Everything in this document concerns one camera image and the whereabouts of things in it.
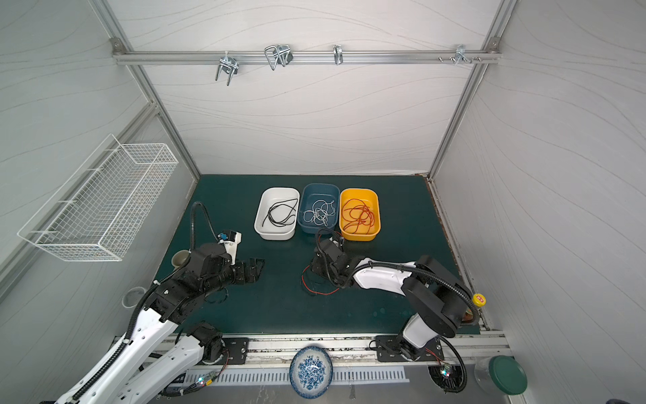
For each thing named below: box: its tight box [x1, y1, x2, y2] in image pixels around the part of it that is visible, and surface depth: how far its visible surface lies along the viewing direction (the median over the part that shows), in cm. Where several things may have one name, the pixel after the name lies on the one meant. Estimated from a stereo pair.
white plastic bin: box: [254, 186, 301, 241], surface depth 106 cm
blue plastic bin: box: [296, 182, 340, 234], surface depth 110 cm
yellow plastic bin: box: [338, 188, 382, 242], surface depth 107 cm
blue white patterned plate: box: [289, 345, 334, 399], surface depth 70 cm
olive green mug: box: [171, 249, 192, 273], surface depth 91 cm
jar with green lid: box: [474, 355, 529, 396], surface depth 63 cm
